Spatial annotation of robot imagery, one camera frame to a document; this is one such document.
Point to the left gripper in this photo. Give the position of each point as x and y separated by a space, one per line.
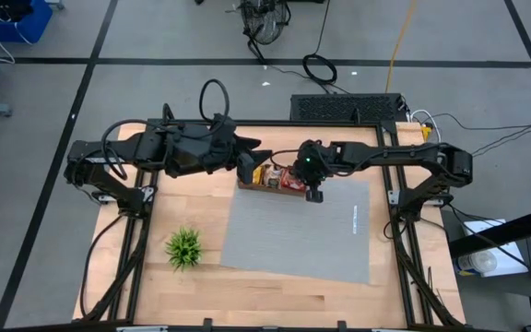
201 150

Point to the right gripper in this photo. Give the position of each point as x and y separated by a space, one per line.
311 161

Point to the yellow tea packet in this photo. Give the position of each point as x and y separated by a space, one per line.
259 175

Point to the beige tea packet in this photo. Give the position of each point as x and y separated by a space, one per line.
274 176

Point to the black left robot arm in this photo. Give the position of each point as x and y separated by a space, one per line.
122 152

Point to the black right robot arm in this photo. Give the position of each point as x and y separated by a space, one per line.
399 154

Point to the wooden three-compartment tray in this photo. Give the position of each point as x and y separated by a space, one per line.
270 190

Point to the white tape strip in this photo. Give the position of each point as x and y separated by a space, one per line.
354 219

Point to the grey mesh mat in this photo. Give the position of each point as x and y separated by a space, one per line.
293 240

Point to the white paper scrap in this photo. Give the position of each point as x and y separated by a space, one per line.
266 84

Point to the black perforated computer case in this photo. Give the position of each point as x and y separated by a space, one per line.
348 107

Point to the green plant in white pot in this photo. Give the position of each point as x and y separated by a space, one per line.
183 249

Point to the yellow plug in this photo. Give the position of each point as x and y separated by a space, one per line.
426 132

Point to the black floor fan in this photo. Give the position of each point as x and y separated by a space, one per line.
265 20

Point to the round white container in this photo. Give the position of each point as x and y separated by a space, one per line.
473 263

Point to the black metal cart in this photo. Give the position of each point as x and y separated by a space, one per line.
500 231

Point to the white box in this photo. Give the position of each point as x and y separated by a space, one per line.
512 265

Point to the blue plastic bin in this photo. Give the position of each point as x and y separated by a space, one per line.
16 25

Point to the black aluminium rig frame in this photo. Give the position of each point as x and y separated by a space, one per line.
270 122

